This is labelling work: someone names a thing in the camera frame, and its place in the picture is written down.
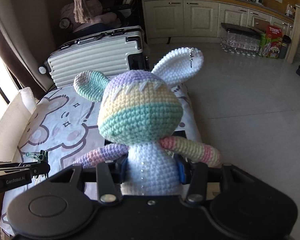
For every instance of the brown cardboard box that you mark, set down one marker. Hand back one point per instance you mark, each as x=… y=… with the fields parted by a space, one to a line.
x=260 y=23

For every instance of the clear bottle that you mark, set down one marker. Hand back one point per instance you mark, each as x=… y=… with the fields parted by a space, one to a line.
x=289 y=10

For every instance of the dark blue cloth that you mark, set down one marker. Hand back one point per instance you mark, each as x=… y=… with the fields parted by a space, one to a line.
x=95 y=27

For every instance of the beige curtain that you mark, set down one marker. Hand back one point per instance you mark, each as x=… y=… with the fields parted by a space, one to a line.
x=22 y=30

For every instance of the black bin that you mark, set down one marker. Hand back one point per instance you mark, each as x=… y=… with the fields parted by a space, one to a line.
x=285 y=48

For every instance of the pack of water bottles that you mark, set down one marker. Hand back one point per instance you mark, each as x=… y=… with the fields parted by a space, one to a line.
x=237 y=42

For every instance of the green plastic clip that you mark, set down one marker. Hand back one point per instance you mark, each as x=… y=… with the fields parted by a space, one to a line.
x=33 y=154

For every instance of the pastel crocheted bunny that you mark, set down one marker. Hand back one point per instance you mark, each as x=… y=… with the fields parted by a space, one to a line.
x=140 y=115

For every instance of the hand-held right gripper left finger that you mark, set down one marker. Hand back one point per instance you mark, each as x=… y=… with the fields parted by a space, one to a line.
x=122 y=170

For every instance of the narrow green carton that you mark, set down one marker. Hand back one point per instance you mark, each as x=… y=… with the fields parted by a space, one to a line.
x=262 y=46

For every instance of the bear printed blanket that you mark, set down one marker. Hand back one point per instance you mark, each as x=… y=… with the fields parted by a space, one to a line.
x=60 y=130

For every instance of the brown curtain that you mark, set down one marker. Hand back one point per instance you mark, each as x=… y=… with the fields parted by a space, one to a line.
x=5 y=50

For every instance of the white ribbed suitcase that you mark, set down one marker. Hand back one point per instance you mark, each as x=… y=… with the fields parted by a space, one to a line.
x=90 y=57

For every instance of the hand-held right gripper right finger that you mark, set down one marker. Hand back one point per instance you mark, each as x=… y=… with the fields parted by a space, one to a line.
x=182 y=172

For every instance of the black cardboard box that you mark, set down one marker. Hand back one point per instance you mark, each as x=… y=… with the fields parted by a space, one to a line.
x=182 y=133

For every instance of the light wood partition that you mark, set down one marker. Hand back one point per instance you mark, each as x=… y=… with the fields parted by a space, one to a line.
x=296 y=37

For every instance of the cream kitchen cabinets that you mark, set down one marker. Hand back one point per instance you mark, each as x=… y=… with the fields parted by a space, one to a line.
x=202 y=17

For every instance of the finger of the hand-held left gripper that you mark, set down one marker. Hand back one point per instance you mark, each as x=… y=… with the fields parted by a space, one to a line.
x=40 y=170
x=15 y=164

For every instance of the red and green carton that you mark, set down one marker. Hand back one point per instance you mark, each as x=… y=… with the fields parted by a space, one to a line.
x=273 y=45

